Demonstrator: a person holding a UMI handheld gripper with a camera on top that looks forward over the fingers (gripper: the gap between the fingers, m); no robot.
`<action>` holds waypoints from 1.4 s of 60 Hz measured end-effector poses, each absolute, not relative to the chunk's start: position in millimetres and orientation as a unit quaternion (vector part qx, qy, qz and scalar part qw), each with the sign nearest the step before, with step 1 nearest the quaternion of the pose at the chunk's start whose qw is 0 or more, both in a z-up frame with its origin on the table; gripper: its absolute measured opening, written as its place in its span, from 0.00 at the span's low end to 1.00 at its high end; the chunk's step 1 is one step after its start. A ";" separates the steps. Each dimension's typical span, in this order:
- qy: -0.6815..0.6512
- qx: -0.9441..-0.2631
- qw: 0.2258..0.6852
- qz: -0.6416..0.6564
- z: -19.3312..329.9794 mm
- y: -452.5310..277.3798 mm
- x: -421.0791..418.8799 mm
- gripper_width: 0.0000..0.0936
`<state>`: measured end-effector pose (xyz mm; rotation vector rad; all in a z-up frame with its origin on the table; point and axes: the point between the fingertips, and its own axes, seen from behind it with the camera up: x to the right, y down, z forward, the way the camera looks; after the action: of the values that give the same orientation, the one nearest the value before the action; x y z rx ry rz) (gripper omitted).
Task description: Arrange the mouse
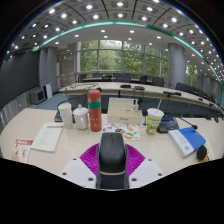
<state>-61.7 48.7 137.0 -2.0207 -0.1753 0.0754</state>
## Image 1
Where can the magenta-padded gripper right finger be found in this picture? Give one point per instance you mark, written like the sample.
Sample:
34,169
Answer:
146,171

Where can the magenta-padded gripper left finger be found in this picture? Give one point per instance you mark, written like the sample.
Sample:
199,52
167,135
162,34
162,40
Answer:
78,171

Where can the dark grey computer mouse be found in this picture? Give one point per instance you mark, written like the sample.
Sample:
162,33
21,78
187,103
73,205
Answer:
112,156

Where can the colourful printed leaflet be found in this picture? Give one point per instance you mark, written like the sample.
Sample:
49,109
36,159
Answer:
128,131

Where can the white printed paper sheet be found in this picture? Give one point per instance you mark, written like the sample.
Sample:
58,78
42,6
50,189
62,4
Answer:
47,136

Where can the green printed paper cup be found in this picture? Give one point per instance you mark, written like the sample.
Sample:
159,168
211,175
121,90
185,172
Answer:
154,121

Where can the blue and white book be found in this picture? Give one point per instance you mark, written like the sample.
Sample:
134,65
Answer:
186,140

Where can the dark conference microphone unit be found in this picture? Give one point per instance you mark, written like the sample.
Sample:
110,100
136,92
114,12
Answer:
167,125

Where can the white lidded mug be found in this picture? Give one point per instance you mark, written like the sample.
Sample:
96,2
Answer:
81,119

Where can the tall white paper cup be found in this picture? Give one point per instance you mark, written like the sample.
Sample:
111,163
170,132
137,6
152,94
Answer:
66,115

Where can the black handheld microphone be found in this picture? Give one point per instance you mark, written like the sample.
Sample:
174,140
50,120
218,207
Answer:
201,153

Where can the red thermos bottle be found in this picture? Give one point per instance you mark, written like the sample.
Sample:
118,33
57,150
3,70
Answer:
94,115

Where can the red and white brochure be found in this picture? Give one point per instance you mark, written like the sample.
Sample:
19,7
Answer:
22,150

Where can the cream cardboard box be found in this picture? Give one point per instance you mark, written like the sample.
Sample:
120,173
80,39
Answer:
124,115

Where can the grey box monitor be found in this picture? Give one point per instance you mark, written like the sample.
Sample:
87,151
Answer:
37,96

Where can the white standing panel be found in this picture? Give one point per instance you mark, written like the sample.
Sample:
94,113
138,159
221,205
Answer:
48,90

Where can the long curved conference desk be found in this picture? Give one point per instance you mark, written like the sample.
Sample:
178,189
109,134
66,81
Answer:
110,87

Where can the dark office chairs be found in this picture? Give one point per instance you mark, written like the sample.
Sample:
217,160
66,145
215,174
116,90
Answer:
157,81

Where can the round ceiling lights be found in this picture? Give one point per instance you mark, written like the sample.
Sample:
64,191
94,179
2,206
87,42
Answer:
89,6

